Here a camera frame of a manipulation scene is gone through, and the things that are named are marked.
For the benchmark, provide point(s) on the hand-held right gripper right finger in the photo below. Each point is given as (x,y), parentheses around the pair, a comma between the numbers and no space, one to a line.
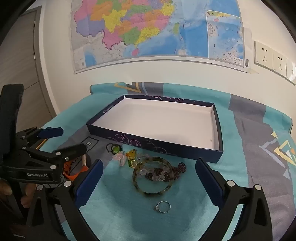
(211,184)

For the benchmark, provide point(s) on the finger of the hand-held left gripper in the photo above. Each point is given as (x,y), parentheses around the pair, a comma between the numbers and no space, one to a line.
(71,150)
(50,132)

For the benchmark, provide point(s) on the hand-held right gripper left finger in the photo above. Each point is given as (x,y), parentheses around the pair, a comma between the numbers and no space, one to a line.
(89,185)

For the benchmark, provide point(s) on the orange smart watch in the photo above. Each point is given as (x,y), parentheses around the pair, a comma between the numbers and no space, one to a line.
(72,177)

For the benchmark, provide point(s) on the amber tortoiseshell bangle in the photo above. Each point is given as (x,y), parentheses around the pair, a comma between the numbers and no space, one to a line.
(134,179)

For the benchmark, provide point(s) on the dark blue cardboard box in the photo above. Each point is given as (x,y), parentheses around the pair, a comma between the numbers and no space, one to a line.
(161,120)

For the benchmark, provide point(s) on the person's left hand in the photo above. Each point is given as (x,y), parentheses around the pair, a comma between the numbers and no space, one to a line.
(26,195)

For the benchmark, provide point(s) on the grey door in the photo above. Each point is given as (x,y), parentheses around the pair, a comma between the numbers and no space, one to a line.
(20,58)

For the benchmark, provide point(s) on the teal grey printed blanket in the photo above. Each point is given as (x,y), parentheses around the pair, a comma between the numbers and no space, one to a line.
(249,143)

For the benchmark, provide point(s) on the white wall socket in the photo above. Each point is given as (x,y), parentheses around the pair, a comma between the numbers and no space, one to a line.
(291,70)
(263,55)
(279,62)

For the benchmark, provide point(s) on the colourful wall map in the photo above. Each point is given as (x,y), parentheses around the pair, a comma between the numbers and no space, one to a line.
(150,30)

